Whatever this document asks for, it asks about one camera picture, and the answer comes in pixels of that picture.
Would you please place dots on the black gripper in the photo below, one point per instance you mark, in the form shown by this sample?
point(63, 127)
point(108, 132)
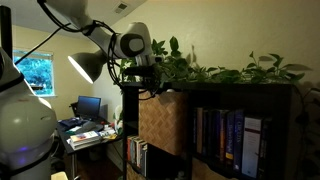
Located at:
point(150, 82)

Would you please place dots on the woven reed storage basket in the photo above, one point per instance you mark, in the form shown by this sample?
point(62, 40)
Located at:
point(163, 123)
point(132, 172)

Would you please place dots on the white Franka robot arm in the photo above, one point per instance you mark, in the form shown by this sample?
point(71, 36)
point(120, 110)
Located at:
point(26, 126)

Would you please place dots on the black cube bookshelf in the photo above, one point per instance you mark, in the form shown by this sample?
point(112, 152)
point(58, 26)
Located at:
point(283, 133)

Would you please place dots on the white tall object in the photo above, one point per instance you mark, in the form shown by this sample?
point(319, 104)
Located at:
point(118, 116)

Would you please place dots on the yellow white paper pile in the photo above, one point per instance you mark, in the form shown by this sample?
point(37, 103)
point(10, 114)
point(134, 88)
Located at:
point(108, 133)

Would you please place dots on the brown spine book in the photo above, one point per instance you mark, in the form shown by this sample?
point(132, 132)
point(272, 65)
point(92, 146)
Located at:
point(199, 130)

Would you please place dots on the grey blue spine book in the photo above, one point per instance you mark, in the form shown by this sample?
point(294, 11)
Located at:
point(133, 151)

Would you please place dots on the white paperback book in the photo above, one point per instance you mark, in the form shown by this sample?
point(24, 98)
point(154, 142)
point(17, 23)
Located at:
point(138, 155)

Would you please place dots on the black laptop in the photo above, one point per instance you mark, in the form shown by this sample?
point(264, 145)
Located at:
point(88, 107)

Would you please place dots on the dark blue spine book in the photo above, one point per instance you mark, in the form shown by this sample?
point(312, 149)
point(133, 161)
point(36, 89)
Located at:
point(144, 160)

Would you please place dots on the black spine book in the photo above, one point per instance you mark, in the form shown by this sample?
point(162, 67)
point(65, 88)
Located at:
point(207, 131)

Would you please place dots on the grey desk lamp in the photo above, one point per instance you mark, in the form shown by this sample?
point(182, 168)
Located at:
point(88, 63)

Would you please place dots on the dark grey pouch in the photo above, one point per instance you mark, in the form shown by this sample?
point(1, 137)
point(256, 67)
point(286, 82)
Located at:
point(90, 126)

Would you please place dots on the dark purple book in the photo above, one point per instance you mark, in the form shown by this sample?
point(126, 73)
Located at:
point(217, 133)

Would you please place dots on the green pothos plant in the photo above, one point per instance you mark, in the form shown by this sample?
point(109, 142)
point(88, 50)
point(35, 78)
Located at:
point(226, 75)

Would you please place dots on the colourful cover book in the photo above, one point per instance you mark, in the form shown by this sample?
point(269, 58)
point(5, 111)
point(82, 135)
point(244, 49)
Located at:
point(85, 136)

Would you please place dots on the white thick book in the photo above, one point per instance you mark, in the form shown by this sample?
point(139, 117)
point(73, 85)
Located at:
point(87, 144)

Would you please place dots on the dark orange spine book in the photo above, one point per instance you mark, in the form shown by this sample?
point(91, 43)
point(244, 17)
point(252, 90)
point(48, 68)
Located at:
point(223, 133)

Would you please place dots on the blue cloth bundle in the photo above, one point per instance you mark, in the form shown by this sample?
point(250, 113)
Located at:
point(71, 122)

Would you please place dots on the ceiling air vent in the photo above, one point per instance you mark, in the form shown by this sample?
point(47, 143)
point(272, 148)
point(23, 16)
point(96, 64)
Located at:
point(121, 7)

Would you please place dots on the blue book yellow label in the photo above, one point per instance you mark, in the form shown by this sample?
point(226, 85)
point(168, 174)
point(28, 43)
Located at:
point(230, 136)

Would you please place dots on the dark desk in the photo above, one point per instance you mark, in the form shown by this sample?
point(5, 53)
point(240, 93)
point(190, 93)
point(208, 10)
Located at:
point(62, 136)

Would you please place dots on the blue circuits textbook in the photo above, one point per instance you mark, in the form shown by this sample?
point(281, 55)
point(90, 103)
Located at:
point(239, 140)

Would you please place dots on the white hardcover book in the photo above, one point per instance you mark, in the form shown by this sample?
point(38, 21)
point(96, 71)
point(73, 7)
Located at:
point(251, 146)

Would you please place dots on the cream stool seat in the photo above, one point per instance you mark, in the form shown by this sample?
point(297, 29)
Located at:
point(59, 176)

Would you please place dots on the dark hardcover book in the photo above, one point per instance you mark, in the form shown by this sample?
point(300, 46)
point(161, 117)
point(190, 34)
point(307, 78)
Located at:
point(265, 150)

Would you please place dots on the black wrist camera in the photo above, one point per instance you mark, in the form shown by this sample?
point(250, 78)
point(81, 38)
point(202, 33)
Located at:
point(138, 71)

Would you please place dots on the window with white frame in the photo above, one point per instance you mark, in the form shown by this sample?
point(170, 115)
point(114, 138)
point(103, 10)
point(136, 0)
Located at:
point(36, 73)

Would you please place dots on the black vertical post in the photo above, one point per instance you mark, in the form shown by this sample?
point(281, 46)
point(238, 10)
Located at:
point(5, 30)

